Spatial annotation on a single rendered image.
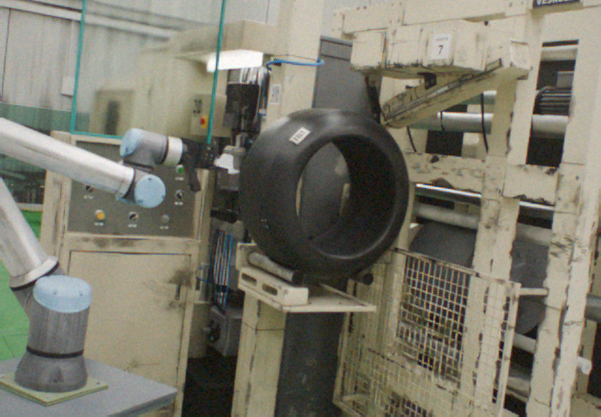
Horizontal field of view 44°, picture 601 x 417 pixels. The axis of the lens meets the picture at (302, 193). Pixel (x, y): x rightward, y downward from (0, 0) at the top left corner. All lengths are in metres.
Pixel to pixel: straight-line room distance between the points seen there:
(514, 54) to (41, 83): 9.68
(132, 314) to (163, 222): 0.38
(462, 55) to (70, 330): 1.42
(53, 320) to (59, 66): 9.70
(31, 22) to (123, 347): 8.94
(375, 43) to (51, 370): 1.57
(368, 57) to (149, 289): 1.23
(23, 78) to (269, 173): 9.34
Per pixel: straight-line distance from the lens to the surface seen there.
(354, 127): 2.47
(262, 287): 2.60
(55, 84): 11.63
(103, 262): 2.93
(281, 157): 2.37
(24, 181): 11.54
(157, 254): 3.00
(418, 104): 2.73
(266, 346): 2.90
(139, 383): 2.25
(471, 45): 2.47
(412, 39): 2.60
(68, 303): 2.07
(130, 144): 2.24
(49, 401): 2.06
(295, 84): 2.80
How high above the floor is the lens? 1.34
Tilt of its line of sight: 4 degrees down
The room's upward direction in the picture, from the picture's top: 7 degrees clockwise
